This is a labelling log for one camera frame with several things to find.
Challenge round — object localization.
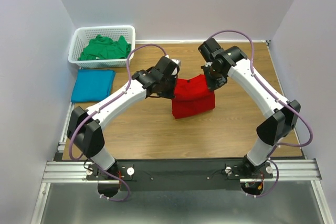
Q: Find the red t shirt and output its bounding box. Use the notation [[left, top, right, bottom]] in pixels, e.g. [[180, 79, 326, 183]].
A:
[[172, 74, 215, 119]]

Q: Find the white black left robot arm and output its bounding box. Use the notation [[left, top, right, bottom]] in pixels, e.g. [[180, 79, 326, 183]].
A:
[[67, 56, 181, 179]]

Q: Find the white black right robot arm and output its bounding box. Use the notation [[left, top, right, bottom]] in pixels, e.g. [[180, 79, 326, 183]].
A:
[[198, 38, 301, 178]]

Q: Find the white plastic laundry basket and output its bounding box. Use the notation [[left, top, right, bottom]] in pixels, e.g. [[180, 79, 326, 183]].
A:
[[68, 25, 135, 68]]

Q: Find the blue folded t shirt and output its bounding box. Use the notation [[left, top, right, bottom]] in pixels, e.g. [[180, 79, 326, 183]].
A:
[[71, 69, 116, 103]]

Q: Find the green crumpled t shirt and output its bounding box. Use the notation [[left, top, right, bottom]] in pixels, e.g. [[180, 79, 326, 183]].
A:
[[78, 35, 131, 61]]

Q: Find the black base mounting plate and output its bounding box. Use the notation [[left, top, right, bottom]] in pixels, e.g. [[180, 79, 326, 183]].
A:
[[86, 158, 274, 194]]

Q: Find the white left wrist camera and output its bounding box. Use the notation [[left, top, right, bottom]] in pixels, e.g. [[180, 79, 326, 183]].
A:
[[171, 59, 181, 67]]

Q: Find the white table edge rail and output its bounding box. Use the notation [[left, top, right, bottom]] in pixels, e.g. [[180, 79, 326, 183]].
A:
[[135, 39, 271, 45]]

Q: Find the aluminium frame rail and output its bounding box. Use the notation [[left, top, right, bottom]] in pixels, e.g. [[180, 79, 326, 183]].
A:
[[42, 159, 322, 183]]

